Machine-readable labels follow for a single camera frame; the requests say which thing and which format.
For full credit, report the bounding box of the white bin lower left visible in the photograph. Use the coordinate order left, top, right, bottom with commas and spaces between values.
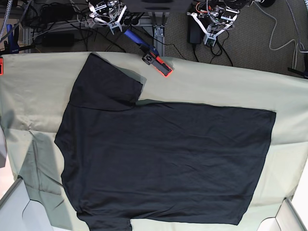
0, 178, 53, 231

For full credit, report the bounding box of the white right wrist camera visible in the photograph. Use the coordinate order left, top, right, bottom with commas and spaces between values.
109, 24, 122, 35

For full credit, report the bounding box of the white bin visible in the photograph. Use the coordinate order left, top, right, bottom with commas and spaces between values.
257, 198, 308, 231
0, 178, 53, 231

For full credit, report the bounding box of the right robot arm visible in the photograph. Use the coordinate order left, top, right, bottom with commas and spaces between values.
87, 0, 127, 29

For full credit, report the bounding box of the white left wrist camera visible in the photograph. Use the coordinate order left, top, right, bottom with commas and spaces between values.
203, 35, 216, 48

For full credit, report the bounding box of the blue orange bar clamp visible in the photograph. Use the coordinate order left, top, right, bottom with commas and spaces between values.
124, 29, 173, 77

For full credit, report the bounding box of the grey cable on floor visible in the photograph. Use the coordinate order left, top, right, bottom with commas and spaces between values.
252, 0, 306, 70

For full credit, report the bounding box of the white bin lower right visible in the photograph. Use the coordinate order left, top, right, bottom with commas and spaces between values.
257, 198, 308, 231

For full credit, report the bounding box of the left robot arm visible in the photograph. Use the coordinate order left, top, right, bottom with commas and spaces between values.
186, 0, 252, 35

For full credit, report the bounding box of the aluminium frame post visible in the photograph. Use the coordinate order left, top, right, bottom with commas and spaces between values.
148, 12, 169, 56

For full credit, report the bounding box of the black power adapter brick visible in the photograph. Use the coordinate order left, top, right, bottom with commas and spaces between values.
187, 16, 203, 45

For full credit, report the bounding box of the black T-shirt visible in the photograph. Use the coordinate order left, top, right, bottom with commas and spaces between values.
54, 54, 276, 231

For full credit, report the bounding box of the green table cloth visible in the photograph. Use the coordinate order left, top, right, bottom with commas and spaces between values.
0, 52, 308, 231

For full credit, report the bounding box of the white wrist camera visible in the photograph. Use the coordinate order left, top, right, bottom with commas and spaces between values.
203, 35, 216, 48
109, 24, 122, 35

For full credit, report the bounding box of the blue clamp at left edge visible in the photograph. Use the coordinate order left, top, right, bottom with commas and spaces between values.
3, 23, 34, 55

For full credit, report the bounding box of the black adapter on left floor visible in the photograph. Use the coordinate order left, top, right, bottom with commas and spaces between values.
41, 33, 75, 47

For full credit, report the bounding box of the black power strip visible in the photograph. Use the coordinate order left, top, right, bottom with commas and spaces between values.
120, 17, 140, 26

